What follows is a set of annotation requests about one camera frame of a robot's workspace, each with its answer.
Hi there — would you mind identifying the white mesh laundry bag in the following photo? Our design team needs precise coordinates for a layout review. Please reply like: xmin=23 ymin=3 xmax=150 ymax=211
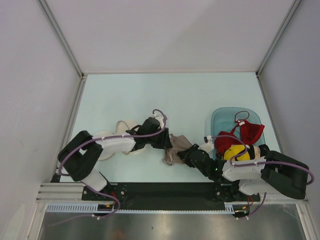
xmin=93 ymin=119 xmax=145 ymax=161

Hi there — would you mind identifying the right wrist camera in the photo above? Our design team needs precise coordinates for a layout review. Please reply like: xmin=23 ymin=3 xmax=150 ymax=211
xmin=198 ymin=135 xmax=215 ymax=153

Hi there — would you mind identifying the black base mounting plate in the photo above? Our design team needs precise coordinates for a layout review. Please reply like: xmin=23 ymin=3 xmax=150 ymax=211
xmin=81 ymin=181 xmax=261 ymax=211

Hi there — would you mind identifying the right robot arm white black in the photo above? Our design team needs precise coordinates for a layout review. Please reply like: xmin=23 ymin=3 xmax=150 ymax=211
xmin=177 ymin=144 xmax=311 ymax=201

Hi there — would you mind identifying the red bra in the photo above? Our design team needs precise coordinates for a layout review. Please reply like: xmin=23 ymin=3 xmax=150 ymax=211
xmin=215 ymin=111 xmax=266 ymax=158

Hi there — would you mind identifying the beige bra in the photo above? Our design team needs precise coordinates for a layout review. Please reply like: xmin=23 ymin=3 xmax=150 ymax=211
xmin=162 ymin=134 xmax=193 ymax=166

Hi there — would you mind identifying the teal transparent plastic basin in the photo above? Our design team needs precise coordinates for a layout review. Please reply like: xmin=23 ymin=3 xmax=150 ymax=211
xmin=204 ymin=106 xmax=266 ymax=161

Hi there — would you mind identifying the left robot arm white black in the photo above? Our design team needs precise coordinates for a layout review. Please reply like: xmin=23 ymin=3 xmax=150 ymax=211
xmin=57 ymin=114 xmax=172 ymax=200

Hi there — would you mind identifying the aluminium frame rail front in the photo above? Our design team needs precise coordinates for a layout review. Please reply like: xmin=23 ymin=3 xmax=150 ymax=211
xmin=36 ymin=182 xmax=309 ymax=205

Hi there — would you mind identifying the yellow black bra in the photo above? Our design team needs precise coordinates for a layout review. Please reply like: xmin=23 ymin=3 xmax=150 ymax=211
xmin=222 ymin=144 xmax=270 ymax=162

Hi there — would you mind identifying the white slotted cable duct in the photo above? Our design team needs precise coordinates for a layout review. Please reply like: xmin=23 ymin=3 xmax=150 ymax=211
xmin=46 ymin=203 xmax=245 ymax=214

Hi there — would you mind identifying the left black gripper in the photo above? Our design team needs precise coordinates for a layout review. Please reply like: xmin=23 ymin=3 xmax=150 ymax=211
xmin=145 ymin=127 xmax=172 ymax=149

